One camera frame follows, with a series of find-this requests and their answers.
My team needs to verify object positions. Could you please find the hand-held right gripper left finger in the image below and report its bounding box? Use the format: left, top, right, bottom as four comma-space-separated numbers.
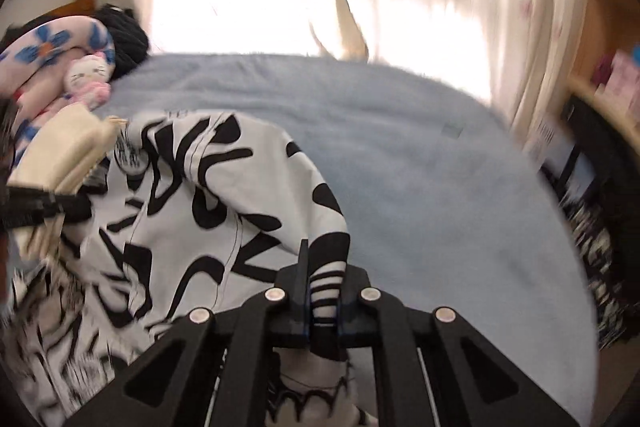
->
62, 239, 314, 427

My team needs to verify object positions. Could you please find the wooden shelf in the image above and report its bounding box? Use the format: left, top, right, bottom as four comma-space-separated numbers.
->
564, 0, 640, 138

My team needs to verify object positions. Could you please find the row of pink boxes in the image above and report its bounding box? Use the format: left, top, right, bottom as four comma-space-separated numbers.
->
594, 47, 640, 118

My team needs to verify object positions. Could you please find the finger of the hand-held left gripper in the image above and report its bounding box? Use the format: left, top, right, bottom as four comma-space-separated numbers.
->
0, 185, 94, 231

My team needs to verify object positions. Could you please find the pink floral blanket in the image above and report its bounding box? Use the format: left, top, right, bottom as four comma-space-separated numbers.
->
0, 15, 119, 168

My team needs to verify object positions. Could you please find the white black-print jacket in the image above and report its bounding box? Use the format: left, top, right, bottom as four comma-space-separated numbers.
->
0, 109, 381, 427

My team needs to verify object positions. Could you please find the blue bed sheet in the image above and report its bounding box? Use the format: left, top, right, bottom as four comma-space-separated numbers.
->
107, 52, 601, 427

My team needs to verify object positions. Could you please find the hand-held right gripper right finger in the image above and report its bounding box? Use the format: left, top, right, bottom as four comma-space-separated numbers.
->
336, 263, 582, 427

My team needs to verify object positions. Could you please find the white box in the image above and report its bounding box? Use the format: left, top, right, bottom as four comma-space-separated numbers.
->
529, 116, 597, 194

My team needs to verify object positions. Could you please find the black and white patterned cloth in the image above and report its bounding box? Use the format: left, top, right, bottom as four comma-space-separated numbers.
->
562, 194, 632, 350

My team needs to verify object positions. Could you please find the cream floral curtain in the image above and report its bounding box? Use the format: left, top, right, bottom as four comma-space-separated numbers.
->
134, 0, 597, 158

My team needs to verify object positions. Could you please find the cream knit sweater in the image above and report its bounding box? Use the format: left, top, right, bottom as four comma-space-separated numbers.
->
7, 104, 129, 264

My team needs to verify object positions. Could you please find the white cat plush toy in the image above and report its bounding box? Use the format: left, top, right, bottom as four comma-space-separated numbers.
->
62, 52, 112, 110

